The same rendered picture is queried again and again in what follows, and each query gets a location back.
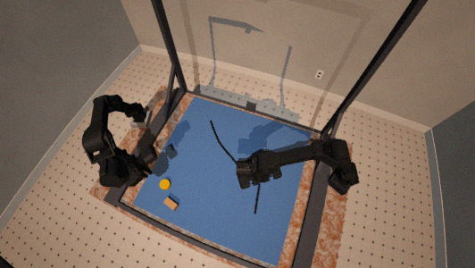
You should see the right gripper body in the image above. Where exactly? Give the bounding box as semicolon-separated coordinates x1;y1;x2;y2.
115;145;157;188

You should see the blue mat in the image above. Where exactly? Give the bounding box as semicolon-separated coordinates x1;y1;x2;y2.
133;96;311;267

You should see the orange disc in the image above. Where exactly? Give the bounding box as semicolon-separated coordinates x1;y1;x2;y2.
160;179;171;190

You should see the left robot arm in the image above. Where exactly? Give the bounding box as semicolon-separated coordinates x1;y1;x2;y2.
237;138;359;188

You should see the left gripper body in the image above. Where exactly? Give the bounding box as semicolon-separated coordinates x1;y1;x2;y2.
237;169;282;189

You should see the brown wooden block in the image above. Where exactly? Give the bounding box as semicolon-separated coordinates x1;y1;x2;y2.
164;197;179;211

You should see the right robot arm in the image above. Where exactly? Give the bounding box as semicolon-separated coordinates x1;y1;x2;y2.
82;95;146;187

